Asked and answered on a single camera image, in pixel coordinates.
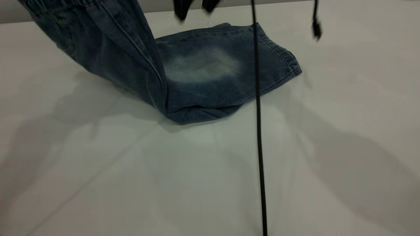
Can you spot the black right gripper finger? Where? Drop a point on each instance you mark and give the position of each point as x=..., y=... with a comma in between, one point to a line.
x=210, y=5
x=181, y=8

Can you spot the blue denim pants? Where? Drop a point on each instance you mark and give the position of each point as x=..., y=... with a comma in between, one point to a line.
x=203, y=85

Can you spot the white table cloth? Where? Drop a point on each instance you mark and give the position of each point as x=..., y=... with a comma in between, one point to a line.
x=131, y=180

